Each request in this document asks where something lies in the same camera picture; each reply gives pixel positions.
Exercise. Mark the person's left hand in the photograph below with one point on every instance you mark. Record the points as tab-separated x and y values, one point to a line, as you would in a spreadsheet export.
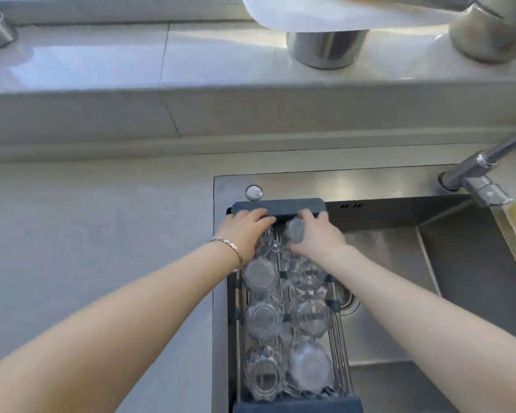
241	232

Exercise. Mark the person's right hand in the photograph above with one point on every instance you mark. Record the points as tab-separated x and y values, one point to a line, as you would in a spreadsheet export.
320	236

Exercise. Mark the dark grey metal drying rack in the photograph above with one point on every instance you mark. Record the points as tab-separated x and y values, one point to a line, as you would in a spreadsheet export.
258	207

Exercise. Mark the stainless steel sink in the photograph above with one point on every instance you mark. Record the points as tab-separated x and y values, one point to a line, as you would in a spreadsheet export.
391	262

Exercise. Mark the group of clear glasses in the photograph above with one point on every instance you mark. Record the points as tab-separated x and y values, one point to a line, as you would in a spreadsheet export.
262	318

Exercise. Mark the person's right forearm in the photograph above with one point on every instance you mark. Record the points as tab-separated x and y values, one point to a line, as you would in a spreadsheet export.
413	318

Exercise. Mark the person's left forearm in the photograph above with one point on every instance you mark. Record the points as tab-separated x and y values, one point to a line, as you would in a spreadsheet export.
112	331

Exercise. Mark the chrome faucet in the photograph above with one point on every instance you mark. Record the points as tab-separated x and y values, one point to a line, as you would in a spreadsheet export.
468	167

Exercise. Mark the steel cylindrical container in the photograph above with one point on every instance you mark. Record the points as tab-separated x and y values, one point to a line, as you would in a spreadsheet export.
327	49

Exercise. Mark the white tiled windowsill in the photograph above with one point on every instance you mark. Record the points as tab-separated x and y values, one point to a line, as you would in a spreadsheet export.
112	60

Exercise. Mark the white cutting board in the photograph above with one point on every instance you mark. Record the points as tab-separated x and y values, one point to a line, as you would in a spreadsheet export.
327	12

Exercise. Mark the steel bowl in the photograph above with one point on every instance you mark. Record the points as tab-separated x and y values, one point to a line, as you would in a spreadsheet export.
486	38

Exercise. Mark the steel cleaver knife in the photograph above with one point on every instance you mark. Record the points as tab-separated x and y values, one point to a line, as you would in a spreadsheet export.
434	0

